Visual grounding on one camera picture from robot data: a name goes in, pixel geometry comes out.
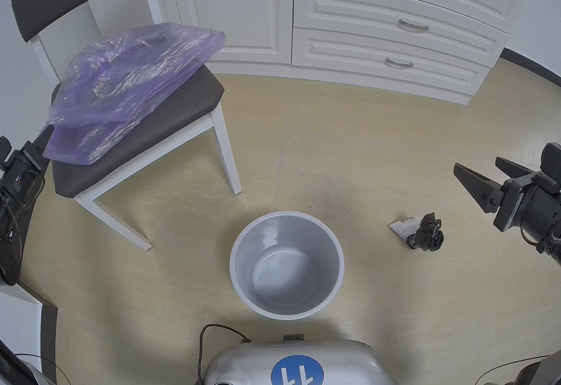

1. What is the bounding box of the black cable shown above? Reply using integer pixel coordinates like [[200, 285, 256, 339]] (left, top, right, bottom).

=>
[[198, 324, 252, 385], [475, 354, 549, 385]]

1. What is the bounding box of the crumpled black plastic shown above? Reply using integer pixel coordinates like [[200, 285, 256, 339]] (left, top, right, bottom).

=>
[[406, 212, 444, 253]]

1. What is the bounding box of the white chair dark grey seat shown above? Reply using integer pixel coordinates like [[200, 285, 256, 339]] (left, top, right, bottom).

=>
[[11, 0, 243, 251]]

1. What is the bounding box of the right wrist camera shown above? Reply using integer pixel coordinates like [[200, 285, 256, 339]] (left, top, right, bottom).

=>
[[531, 142, 561, 196]]

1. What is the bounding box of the white wardrobe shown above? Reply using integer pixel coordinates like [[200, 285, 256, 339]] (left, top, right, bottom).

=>
[[151, 0, 538, 106]]

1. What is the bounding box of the white trash bin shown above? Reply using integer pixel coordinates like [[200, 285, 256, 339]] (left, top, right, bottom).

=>
[[229, 210, 345, 322]]

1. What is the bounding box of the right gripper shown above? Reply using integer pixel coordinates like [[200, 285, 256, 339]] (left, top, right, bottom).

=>
[[453, 156, 561, 240]]

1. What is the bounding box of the small white paper scrap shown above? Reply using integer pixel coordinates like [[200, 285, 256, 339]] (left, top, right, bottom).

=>
[[387, 217, 422, 244]]

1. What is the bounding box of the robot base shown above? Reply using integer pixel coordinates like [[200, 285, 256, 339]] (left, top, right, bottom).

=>
[[205, 333, 396, 385]]

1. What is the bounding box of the purple plastic bag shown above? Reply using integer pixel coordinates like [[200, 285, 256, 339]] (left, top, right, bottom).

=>
[[47, 22, 227, 166]]

